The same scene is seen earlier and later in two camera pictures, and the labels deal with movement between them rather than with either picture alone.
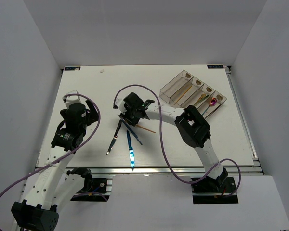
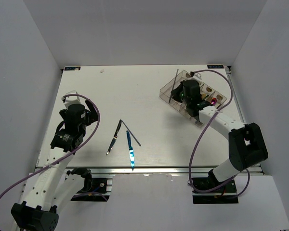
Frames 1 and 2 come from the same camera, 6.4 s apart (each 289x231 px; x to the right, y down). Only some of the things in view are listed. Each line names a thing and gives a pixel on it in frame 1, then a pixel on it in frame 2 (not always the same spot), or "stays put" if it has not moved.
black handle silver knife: [114, 137] stays put
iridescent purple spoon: [211, 102] stays put
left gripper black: [93, 114] stays put
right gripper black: [125, 117] to [176, 91]
